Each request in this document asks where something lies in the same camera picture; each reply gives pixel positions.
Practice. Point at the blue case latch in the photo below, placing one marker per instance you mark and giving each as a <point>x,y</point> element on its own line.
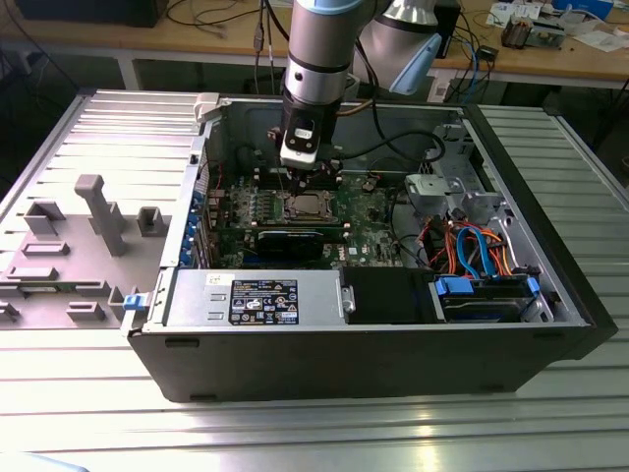
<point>135,302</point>

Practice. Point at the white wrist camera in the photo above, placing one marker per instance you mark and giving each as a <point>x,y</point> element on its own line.
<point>297,157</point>

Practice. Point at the small black adapter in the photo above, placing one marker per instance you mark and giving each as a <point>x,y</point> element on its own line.
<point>489,52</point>

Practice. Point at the metal locking lever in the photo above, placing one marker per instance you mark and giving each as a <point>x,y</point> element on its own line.
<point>282,179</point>

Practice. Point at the hard disk in blue carrier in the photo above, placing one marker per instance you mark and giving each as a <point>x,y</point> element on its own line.
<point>481,307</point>

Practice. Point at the green RAM stick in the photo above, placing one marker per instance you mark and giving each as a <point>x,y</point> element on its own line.
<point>275,227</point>

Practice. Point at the silver metal disk bay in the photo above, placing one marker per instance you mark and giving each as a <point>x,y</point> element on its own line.
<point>432,189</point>

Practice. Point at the beige case latch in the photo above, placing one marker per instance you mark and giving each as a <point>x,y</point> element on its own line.
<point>206,105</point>

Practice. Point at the green motherboard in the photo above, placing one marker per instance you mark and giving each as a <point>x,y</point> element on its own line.
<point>373,231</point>

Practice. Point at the large black box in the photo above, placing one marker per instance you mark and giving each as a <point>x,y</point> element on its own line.
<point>88,12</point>

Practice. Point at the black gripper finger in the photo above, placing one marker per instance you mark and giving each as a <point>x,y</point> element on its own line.
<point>329,172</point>
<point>297,182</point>

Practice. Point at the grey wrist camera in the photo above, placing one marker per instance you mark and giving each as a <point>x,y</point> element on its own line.
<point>352,82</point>

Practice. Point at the grey power supply unit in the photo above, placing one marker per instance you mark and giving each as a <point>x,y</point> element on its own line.
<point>196,295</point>

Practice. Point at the white paper sheets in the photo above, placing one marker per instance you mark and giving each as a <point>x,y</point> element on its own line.
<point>602,40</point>

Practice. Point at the black graphics card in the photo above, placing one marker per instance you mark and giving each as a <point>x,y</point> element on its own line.
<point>290,243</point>

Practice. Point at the metal heat sink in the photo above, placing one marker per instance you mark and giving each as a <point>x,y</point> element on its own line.
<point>515,33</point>

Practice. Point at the black PC case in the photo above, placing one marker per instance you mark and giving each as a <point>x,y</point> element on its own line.
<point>344,364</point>

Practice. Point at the grey parts rack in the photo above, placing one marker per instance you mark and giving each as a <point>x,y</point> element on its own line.
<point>88,255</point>

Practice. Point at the small black box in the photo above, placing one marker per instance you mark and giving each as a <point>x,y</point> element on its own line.
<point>448,24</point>

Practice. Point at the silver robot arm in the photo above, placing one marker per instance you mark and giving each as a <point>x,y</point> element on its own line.
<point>319,49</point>

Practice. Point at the silver CPU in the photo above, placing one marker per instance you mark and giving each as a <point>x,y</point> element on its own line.
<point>308,205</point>

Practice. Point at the wooden workbench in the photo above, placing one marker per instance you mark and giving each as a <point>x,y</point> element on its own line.
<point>147,39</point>

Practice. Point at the silver coin battery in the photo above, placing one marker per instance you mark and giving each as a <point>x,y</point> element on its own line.
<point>368,186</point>

